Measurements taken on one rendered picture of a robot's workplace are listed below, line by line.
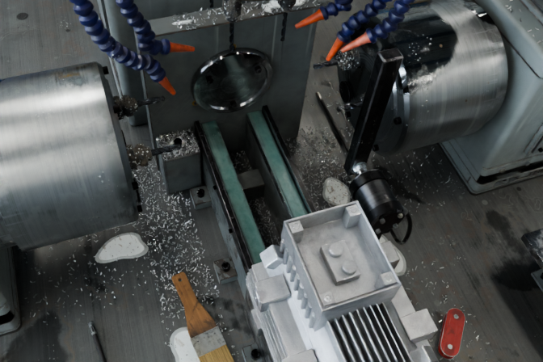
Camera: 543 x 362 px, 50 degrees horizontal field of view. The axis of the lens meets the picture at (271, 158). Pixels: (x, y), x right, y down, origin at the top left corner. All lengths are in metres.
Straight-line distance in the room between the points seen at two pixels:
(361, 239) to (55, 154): 0.40
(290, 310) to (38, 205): 0.35
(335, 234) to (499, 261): 0.50
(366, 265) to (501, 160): 0.52
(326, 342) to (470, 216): 0.57
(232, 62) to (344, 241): 0.40
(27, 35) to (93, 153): 0.74
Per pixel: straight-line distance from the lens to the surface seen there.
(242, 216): 0.96
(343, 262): 0.71
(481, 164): 1.17
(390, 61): 0.75
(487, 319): 1.11
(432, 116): 0.94
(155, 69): 0.80
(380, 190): 0.87
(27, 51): 1.45
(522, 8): 1.07
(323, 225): 0.74
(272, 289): 0.74
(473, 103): 0.98
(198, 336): 1.00
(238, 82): 1.02
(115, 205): 0.82
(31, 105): 0.82
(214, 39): 0.94
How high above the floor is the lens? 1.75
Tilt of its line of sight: 53 degrees down
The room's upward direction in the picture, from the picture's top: 7 degrees clockwise
